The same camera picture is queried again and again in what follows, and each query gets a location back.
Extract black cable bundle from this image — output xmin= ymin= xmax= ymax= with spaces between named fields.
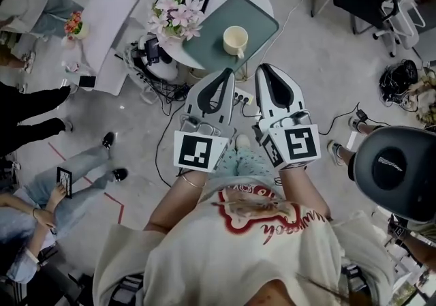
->
xmin=379 ymin=59 xmax=420 ymax=108

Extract cream cup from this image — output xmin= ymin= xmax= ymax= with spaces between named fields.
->
xmin=223 ymin=25 xmax=249 ymax=59

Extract person's left forearm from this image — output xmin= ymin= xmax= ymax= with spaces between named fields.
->
xmin=144 ymin=168 xmax=219 ymax=234

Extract light patterned trousers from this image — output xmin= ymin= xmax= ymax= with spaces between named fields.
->
xmin=214 ymin=146 xmax=277 ymax=180

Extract orange flower pot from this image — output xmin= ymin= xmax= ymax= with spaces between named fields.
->
xmin=63 ymin=10 xmax=90 ymax=42

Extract black floor cable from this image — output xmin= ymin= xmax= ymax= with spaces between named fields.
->
xmin=154 ymin=106 xmax=187 ymax=187

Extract white and black floor device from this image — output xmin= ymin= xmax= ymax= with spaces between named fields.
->
xmin=123 ymin=33 xmax=180 ymax=82

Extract black marker board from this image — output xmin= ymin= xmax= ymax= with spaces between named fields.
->
xmin=55 ymin=166 xmax=74 ymax=200

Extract white cable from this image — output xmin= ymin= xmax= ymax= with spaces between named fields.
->
xmin=243 ymin=0 xmax=313 ymax=80

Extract white power strip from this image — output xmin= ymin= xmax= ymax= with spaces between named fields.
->
xmin=232 ymin=87 xmax=255 ymax=107

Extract cream printed t-shirt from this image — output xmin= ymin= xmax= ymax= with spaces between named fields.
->
xmin=91 ymin=174 xmax=396 ymax=306

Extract gold bangle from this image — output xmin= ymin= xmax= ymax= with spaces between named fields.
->
xmin=180 ymin=174 xmax=208 ymax=190

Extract curved white bench table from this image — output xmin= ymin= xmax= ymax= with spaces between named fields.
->
xmin=60 ymin=0 xmax=163 ymax=97

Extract black helmet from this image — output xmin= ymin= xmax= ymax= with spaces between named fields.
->
xmin=353 ymin=125 xmax=436 ymax=224

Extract person's right forearm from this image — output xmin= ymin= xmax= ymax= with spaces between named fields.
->
xmin=277 ymin=164 xmax=333 ymax=228

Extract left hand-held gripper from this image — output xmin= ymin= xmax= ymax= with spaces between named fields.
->
xmin=173 ymin=68 xmax=236 ymax=173

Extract white shoe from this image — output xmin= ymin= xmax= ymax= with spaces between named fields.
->
xmin=234 ymin=134 xmax=251 ymax=151

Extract white office chair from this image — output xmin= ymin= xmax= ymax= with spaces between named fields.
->
xmin=372 ymin=0 xmax=427 ymax=57

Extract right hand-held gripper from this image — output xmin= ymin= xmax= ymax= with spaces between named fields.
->
xmin=252 ymin=63 xmax=323 ymax=171

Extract green tray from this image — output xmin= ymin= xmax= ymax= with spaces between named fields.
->
xmin=181 ymin=0 xmax=281 ymax=71

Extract pink flower bouquet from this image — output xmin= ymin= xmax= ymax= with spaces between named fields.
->
xmin=146 ymin=0 xmax=206 ymax=42

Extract dried flower bunch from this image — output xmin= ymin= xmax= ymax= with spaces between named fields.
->
xmin=407 ymin=68 xmax=436 ymax=125

